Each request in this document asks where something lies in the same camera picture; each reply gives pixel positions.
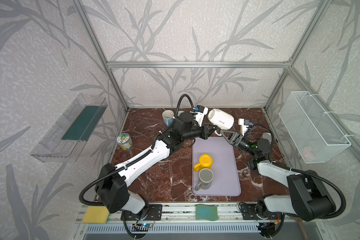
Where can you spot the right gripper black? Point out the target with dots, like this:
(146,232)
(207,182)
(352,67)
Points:
(234,139)

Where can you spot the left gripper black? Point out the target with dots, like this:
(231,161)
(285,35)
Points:
(206,130)

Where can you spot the white upside-down mug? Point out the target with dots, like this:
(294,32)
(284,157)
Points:
(221,119)

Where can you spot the light blue mug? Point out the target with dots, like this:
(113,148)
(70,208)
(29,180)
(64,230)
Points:
(168,117)

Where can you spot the grey mug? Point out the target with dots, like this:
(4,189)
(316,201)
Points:
(205,179)

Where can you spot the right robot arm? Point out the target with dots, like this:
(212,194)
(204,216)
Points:
(310,195)

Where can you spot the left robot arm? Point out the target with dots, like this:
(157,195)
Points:
(110,189)

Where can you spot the yellow mug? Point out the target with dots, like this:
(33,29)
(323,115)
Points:
(205,162)

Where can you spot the metal tin can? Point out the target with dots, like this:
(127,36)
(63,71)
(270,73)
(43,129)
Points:
(267,136)

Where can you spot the lilac tray mat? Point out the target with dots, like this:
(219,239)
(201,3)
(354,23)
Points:
(226,180)

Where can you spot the green sponge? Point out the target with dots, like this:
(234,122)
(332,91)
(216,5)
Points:
(206,212)

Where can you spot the right circuit board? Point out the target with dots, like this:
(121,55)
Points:
(268,231)

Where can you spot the circuit board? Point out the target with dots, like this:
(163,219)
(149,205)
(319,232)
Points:
(144,227)
(268,231)

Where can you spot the left circuit board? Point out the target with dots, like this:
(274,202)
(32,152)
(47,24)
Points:
(144,227)

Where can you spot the yellow sponge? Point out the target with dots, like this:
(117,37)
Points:
(96,215)

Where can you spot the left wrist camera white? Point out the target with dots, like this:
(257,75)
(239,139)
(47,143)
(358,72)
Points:
(198,113)

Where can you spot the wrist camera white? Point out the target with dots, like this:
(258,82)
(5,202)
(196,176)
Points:
(246,126)
(198,113)

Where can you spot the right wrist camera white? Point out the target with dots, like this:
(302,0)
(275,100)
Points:
(246,126)

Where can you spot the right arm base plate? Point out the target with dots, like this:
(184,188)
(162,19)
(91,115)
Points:
(257,211)

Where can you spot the white wire basket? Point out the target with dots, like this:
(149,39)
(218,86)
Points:
(314,132)

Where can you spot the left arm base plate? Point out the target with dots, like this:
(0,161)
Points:
(152,212)

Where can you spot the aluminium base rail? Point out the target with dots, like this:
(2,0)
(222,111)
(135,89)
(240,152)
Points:
(186,220)

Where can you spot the clear plastic wall shelf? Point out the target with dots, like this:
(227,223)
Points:
(67,138)

